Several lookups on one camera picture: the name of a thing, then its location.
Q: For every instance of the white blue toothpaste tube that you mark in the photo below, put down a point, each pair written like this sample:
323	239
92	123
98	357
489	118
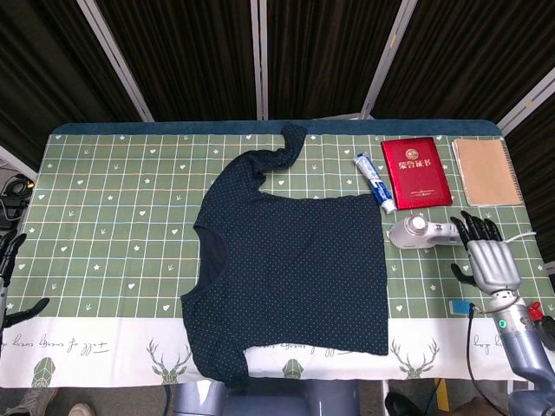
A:
374	181

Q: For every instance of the white handheld garment steamer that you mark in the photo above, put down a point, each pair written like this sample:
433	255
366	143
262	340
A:
407	237

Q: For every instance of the blue table pad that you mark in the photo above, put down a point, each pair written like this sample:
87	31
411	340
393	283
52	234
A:
173	128

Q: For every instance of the black shoe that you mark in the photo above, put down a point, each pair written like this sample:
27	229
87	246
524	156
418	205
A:
401	405

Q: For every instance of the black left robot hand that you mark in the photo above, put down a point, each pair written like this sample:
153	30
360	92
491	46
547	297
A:
9	253

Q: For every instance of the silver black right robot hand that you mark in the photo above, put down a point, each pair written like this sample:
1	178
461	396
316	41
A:
492	264

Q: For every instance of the white partition post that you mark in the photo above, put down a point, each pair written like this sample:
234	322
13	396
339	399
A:
117	60
259	60
526	102
388	60

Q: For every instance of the white shoe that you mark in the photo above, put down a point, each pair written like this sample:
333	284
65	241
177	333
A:
80	410

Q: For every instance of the green grid patterned tablecloth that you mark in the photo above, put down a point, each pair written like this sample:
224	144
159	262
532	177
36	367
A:
108	195

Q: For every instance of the grey robot torso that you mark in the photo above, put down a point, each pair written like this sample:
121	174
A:
269	403

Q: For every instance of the red certificate book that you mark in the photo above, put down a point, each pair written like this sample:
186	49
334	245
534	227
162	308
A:
416	182

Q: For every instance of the dark brown pleated panel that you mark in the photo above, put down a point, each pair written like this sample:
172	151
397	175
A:
477	56
43	65
325	56
186	56
535	164

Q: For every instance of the small blue block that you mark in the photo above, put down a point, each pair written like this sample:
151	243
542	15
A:
459	307

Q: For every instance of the navy polka dot shirt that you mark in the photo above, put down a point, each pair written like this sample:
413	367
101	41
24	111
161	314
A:
282	260

